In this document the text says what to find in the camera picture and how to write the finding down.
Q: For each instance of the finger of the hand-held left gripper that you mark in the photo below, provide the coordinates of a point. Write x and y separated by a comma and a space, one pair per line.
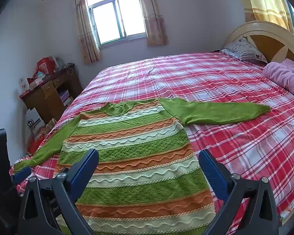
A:
22, 175

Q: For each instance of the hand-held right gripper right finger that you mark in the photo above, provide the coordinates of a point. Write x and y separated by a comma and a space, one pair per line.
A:
212, 169

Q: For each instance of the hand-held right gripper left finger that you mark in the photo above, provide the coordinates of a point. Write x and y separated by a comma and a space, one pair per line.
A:
85, 167

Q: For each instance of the green orange striped knit sweater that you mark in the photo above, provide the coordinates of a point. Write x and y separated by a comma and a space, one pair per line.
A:
142, 151

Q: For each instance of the black chair back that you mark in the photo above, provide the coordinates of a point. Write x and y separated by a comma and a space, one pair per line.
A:
0, 159

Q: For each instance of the red plastic bag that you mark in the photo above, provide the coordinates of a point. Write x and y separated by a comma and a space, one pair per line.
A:
35, 144

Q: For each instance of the white paper bag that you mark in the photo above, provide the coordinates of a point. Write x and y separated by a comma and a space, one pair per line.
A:
34, 121

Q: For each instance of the stack of books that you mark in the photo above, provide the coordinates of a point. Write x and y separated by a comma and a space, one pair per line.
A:
65, 98

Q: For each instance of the brown wooden desk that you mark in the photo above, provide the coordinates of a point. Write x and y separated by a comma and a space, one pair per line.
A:
39, 102

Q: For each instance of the bed with red plaid sheet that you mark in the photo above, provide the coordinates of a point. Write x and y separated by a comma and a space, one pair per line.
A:
198, 83

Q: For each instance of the white card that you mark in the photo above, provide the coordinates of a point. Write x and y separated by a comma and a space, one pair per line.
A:
24, 84

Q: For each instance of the small red box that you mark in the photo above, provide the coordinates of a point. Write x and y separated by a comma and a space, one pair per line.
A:
34, 82

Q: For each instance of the red gift box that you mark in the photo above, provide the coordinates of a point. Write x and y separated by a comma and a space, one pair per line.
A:
45, 66

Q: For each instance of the pink fleece blanket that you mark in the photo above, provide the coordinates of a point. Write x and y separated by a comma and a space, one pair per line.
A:
286, 74

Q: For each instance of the patterned pillow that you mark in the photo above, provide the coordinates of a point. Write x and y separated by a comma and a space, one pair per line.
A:
245, 50

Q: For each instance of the cream wooden headboard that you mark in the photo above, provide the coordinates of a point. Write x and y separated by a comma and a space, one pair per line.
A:
267, 41

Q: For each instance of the sliding window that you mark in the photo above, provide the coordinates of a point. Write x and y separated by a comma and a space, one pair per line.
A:
112, 17

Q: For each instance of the narrow side window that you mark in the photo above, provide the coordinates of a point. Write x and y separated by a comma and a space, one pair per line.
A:
292, 17

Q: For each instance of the yellow curtain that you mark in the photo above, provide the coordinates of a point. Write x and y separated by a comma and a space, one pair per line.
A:
264, 2

